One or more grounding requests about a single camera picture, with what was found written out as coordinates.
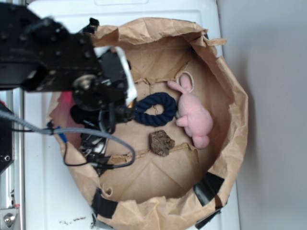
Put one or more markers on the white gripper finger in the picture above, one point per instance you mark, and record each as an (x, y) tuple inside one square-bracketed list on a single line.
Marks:
[(131, 90)]

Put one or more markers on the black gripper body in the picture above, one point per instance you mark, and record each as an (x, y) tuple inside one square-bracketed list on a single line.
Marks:
[(105, 93)]

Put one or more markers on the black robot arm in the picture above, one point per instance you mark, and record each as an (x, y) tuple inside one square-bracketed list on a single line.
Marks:
[(41, 55)]

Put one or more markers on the brown rock chunk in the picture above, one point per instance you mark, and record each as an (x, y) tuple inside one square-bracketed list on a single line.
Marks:
[(160, 143)]

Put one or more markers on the pink plush bunny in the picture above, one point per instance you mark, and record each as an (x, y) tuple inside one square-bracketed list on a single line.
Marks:
[(192, 116)]

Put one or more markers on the brown paper bag bin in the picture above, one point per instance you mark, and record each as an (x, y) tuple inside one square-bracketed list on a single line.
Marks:
[(176, 191)]

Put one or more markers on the black mounting plate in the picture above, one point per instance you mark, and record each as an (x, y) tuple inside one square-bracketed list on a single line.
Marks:
[(6, 148)]

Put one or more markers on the white plastic lid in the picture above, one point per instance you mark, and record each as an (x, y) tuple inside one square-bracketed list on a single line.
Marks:
[(52, 199)]

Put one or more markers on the aluminium frame rail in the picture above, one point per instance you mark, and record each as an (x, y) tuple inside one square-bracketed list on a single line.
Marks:
[(12, 201)]

